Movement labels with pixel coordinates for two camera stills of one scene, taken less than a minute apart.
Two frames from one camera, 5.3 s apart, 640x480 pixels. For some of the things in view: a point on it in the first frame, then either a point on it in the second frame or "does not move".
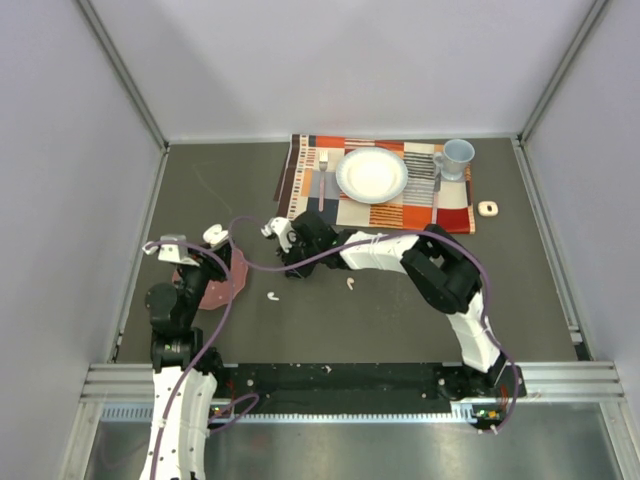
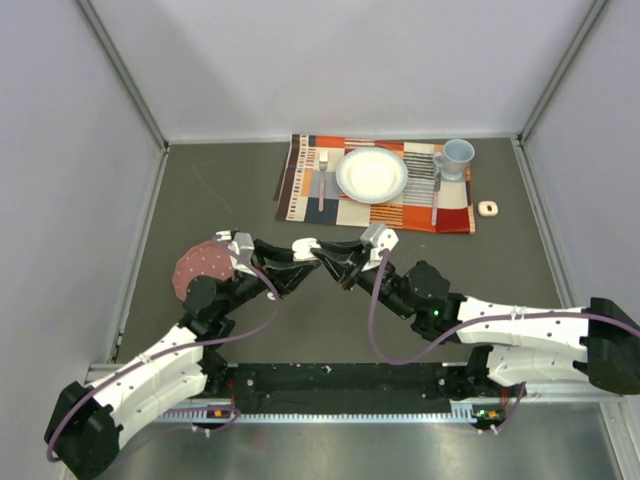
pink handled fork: x=323 y=161 does not move
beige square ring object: x=483 y=208 does not move
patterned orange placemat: x=308 y=182 does not move
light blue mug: x=453 y=159 does not move
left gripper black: x=208 y=264 → x=287 y=277
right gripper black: x=290 y=258 → x=344 y=264
